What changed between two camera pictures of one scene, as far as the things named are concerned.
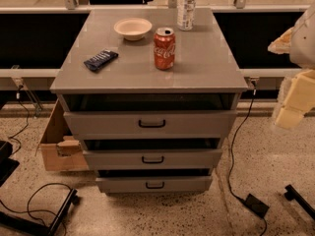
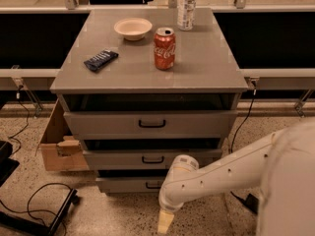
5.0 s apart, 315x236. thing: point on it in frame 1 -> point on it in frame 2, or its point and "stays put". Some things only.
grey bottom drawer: x=154 y=184 stays put
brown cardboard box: x=61 y=154 stays put
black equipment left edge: x=7 y=164 stays put
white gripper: x=304 y=44 -> x=169 y=204
